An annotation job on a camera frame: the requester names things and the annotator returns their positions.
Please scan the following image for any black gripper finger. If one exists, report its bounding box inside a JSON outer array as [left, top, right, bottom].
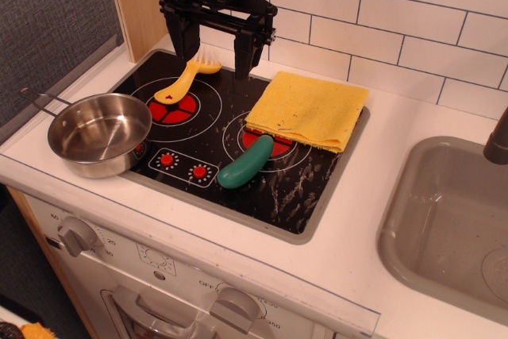
[[234, 17, 265, 79], [164, 5, 200, 61]]

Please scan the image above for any green toy squash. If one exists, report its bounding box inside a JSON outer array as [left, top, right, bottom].
[[217, 135, 274, 189]]

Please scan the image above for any silver metal pot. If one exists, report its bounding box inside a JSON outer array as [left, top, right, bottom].
[[20, 87, 152, 179]]

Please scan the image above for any yellow dish brush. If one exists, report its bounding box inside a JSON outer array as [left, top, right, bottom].
[[154, 46, 222, 105]]

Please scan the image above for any wooden side panel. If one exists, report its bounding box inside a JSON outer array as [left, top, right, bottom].
[[114, 0, 167, 63]]

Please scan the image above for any yellow folded cloth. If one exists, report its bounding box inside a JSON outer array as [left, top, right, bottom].
[[245, 71, 369, 153]]

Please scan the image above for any red left stove knob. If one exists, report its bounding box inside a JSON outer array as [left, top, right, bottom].
[[160, 153, 175, 167]]

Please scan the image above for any red stove knob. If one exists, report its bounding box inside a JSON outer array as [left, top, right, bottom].
[[192, 165, 208, 179], [160, 153, 175, 167]]

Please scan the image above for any red right stove knob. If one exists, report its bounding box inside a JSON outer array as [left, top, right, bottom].
[[192, 165, 208, 179]]

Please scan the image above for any grey timer knob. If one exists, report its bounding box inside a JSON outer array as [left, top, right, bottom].
[[57, 217, 97, 257]]

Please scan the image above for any grey oven temperature knob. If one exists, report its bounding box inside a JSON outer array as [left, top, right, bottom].
[[210, 287, 260, 334]]

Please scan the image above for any grey sink basin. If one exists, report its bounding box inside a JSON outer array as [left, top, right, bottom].
[[378, 137, 507, 325]]

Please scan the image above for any grey faucet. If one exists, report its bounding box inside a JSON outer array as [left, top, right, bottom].
[[483, 108, 508, 165]]

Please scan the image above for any orange object bottom left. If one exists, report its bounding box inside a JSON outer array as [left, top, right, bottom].
[[1, 322, 56, 339]]

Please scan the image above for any grey oven door handle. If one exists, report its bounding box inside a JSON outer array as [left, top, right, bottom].
[[111, 287, 217, 338]]

